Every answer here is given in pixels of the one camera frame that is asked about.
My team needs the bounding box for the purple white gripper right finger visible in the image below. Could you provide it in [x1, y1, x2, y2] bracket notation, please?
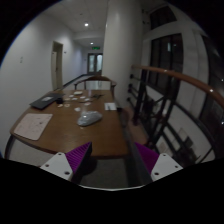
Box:
[135, 143, 182, 182]

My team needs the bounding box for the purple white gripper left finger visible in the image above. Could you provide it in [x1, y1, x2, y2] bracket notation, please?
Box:
[41, 142, 92, 181]

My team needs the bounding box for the grey computer mouse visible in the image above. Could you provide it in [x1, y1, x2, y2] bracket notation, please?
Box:
[77, 111, 102, 127]

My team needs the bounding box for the white mouse pad sheet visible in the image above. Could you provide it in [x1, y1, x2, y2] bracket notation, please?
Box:
[14, 113, 53, 141]

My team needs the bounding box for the black laptop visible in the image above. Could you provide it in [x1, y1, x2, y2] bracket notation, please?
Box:
[30, 93, 62, 110]

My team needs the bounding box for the white paper card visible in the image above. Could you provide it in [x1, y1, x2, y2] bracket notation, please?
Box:
[104, 103, 117, 111]

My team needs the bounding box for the black small item on table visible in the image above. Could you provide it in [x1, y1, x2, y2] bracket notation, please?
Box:
[91, 94, 104, 99]

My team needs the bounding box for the wooden handrail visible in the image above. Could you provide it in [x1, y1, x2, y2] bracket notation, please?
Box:
[131, 65, 224, 110]

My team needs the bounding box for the wooden chair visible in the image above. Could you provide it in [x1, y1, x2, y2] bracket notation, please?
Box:
[74, 75, 117, 93]

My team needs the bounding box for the double glass door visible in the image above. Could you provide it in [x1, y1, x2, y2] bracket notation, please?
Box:
[87, 53, 103, 74]

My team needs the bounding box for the side doorway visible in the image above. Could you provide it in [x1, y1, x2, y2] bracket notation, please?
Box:
[51, 41, 63, 90]

